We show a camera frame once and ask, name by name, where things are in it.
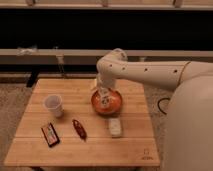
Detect red chili pepper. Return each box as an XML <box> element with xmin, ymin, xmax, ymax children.
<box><xmin>72</xmin><ymin>119</ymin><xmax>87</xmax><ymax>140</ymax></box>

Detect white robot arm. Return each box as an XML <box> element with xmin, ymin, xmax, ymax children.
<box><xmin>96</xmin><ymin>49</ymin><xmax>213</xmax><ymax>171</ymax></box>

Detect small white bottle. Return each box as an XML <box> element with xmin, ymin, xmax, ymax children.
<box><xmin>99</xmin><ymin>88</ymin><xmax>110</xmax><ymax>109</ymax></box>

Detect orange round bowl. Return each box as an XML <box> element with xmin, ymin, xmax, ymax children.
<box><xmin>91</xmin><ymin>89</ymin><xmax>122</xmax><ymax>116</ymax></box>

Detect white rectangular sponge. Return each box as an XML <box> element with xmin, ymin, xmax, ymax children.
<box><xmin>108</xmin><ymin>118</ymin><xmax>122</xmax><ymax>137</ymax></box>

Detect clear plastic cup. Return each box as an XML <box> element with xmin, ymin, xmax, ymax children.
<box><xmin>43</xmin><ymin>94</ymin><xmax>63</xmax><ymax>118</ymax></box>

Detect dark snack packet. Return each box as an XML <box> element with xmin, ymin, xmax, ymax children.
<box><xmin>41</xmin><ymin>123</ymin><xmax>60</xmax><ymax>147</ymax></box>

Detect black floor cable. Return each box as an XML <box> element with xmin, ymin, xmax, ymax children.
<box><xmin>157</xmin><ymin>97</ymin><xmax>173</xmax><ymax>116</ymax></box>

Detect grey horizontal rail beam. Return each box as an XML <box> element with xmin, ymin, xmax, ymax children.
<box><xmin>0</xmin><ymin>49</ymin><xmax>213</xmax><ymax>65</ymax></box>

